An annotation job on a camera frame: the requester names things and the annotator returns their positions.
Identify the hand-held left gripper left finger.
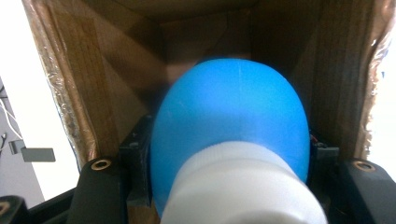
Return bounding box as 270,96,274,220
120,115,155,208

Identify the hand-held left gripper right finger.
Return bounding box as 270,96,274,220
307,133,340,186

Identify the blue-sided cardboard box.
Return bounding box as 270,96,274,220
21,0,396,224

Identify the blue bottle with white cap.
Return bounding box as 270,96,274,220
149,57,329,224

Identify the gray tape strip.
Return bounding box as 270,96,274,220
8,139,56,163

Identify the white paper sheet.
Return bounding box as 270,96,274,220
0,0,396,202

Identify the tangle of floor cables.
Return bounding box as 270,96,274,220
0,83,24,150

